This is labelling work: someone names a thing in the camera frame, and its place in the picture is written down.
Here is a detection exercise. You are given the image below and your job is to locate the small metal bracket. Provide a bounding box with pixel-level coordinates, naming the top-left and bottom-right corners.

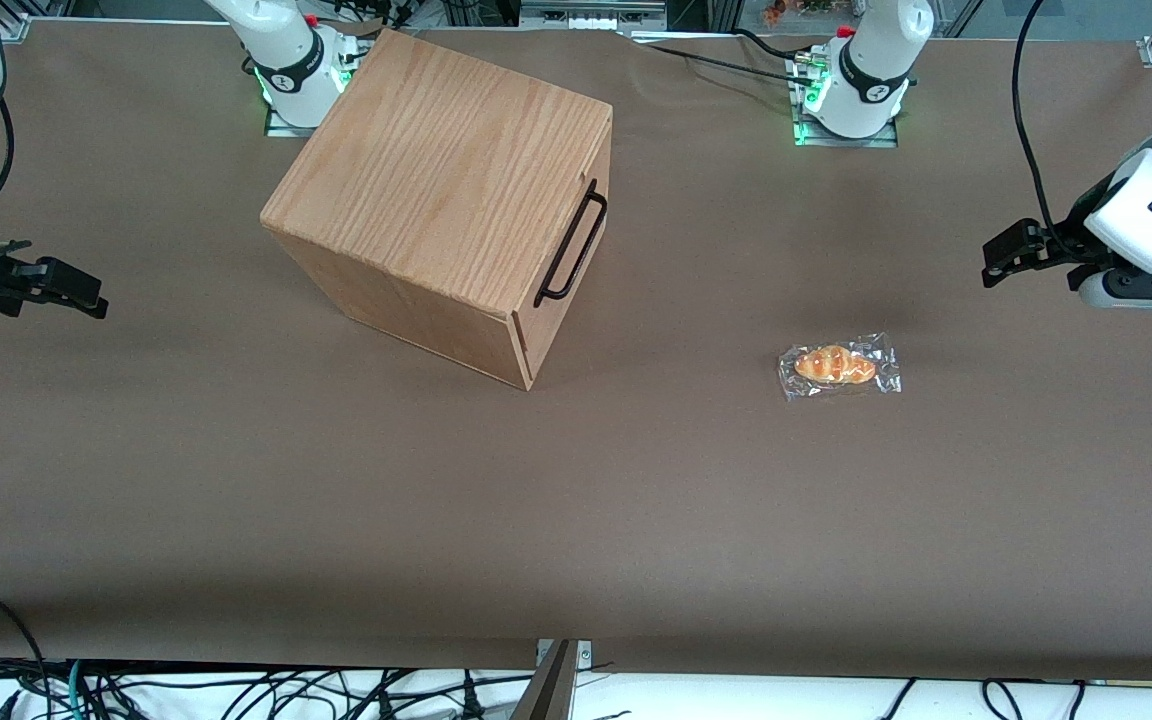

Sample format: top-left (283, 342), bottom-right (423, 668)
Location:
top-left (535, 639), bottom-right (593, 669)

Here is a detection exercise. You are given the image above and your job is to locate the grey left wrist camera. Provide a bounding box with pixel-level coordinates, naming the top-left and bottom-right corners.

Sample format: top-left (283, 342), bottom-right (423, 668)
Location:
top-left (1079, 266), bottom-right (1152, 310)

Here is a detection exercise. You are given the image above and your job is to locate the brown paper table cover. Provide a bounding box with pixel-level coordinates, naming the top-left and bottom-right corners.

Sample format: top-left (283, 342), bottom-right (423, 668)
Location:
top-left (0, 20), bottom-right (1152, 683)

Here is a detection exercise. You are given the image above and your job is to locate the brown slanted post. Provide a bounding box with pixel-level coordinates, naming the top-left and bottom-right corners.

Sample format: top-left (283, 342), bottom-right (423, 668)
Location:
top-left (510, 640), bottom-right (578, 720)

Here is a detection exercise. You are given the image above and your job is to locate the grey equipment box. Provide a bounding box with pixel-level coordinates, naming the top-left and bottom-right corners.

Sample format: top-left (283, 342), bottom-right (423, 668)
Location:
top-left (519, 0), bottom-right (668, 32)

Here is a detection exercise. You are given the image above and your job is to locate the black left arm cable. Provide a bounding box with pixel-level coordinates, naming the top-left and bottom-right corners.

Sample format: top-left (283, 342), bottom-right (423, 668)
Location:
top-left (1011, 0), bottom-right (1085, 257)

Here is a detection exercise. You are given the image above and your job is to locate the wrapped bread roll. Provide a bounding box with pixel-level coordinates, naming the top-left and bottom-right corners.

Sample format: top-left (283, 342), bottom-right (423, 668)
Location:
top-left (777, 332), bottom-right (903, 403)

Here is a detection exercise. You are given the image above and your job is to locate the wooden drawer cabinet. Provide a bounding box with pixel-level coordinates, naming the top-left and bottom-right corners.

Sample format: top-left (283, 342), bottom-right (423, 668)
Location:
top-left (259, 28), bottom-right (615, 393)

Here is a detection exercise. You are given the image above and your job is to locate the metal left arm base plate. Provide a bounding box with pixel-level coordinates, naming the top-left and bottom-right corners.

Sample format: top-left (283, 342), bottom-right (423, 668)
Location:
top-left (789, 50), bottom-right (902, 149)

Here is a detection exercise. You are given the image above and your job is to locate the wooden drawer with black handle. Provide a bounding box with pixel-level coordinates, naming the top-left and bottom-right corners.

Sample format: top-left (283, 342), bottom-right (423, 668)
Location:
top-left (518, 105), bottom-right (615, 353)

